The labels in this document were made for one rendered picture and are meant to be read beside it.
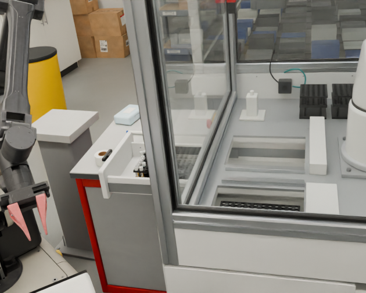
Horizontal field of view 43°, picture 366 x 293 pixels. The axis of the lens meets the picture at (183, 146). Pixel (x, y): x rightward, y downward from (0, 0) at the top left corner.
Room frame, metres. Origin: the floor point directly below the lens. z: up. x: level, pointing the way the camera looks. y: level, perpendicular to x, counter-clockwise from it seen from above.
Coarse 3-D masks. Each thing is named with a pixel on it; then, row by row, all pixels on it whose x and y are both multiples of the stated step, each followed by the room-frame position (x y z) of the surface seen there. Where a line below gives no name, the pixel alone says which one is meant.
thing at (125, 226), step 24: (96, 144) 1.83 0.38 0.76; (96, 168) 1.61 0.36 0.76; (96, 192) 1.59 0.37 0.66; (96, 216) 1.60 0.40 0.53; (120, 216) 1.57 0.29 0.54; (144, 216) 1.54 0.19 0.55; (96, 240) 1.61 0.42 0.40; (120, 240) 1.58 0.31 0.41; (144, 240) 1.54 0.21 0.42; (96, 264) 1.61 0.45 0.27; (120, 264) 1.58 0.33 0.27; (144, 264) 1.55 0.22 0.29; (120, 288) 1.58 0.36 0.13; (144, 288) 1.56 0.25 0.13
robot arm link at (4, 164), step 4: (0, 152) 0.87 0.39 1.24; (0, 156) 0.87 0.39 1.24; (0, 160) 0.86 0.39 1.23; (4, 160) 0.86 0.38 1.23; (0, 164) 0.86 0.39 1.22; (4, 164) 0.85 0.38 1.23; (8, 164) 0.85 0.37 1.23; (12, 164) 0.85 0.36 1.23; (16, 164) 0.85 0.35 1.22; (20, 164) 0.85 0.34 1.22; (24, 164) 0.86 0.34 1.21; (0, 168) 0.86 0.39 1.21; (4, 168) 0.85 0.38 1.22; (12, 168) 0.85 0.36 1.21; (16, 168) 0.85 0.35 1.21
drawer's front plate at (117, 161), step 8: (128, 136) 1.53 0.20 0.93; (120, 144) 1.47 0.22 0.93; (128, 144) 1.52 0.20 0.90; (112, 152) 1.41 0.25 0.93; (120, 152) 1.44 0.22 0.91; (128, 152) 1.50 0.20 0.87; (112, 160) 1.37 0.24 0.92; (120, 160) 1.43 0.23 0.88; (128, 160) 1.49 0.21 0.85; (104, 168) 1.31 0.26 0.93; (112, 168) 1.36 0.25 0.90; (120, 168) 1.42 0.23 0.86; (104, 176) 1.29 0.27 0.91; (104, 184) 1.29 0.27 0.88; (104, 192) 1.29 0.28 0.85; (112, 192) 1.32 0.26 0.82
